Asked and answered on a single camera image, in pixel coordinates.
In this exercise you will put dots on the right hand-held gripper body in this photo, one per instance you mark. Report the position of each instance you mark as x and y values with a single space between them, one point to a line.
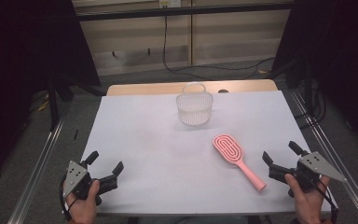
318 165

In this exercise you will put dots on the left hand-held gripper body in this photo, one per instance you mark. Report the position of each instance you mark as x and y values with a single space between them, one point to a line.
74 179

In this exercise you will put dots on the pink hairbrush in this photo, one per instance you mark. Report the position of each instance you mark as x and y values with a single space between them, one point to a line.
228 149

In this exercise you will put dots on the clear plastic basket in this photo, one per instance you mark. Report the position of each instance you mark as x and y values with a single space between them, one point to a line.
194 109

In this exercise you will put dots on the person's left hand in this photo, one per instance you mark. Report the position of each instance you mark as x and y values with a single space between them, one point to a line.
82 210

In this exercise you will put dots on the person's right hand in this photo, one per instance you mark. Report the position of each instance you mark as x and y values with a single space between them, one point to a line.
310 205

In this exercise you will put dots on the small black stick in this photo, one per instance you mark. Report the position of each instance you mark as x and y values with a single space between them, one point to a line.
75 134

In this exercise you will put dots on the white table cover sheet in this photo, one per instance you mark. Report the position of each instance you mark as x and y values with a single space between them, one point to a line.
167 161

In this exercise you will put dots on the black metal stand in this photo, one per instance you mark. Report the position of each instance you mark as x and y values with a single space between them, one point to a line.
307 87
53 102

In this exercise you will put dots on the small dark round object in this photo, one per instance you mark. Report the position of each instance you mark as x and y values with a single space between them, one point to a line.
223 91

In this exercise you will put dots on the wooden table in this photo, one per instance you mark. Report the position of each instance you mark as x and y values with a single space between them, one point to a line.
143 88

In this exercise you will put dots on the dark curtain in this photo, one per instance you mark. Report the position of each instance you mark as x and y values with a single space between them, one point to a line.
21 62
345 56

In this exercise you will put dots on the black horizontal bar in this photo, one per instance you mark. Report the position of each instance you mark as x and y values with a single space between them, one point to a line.
180 11

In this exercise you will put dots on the metal floor rail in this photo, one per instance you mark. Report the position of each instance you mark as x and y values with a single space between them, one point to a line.
332 149
37 168

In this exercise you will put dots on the small black wall peg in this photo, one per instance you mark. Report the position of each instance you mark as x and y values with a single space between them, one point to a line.
113 53
149 51

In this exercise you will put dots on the white wall outlet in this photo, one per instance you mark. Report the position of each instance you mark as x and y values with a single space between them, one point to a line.
169 3

